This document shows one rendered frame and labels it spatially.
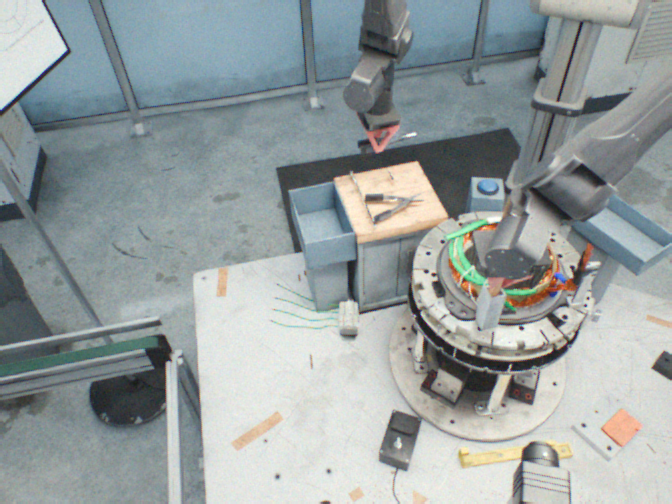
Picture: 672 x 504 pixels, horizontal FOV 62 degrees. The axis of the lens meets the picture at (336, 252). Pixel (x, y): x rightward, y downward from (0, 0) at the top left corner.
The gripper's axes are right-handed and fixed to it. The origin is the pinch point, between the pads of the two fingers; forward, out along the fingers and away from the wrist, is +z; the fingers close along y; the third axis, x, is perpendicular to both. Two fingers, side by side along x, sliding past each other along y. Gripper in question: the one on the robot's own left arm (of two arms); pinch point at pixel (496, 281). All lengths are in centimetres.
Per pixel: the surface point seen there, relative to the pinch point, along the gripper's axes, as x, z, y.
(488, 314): -2.2, 6.4, -0.3
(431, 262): 13.1, 12.7, -6.4
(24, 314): 58, 98, -130
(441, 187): 140, 131, 37
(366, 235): 23.8, 17.4, -17.5
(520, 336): -4.3, 10.7, 5.6
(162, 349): 17, 50, -66
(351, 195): 35.8, 18.3, -19.6
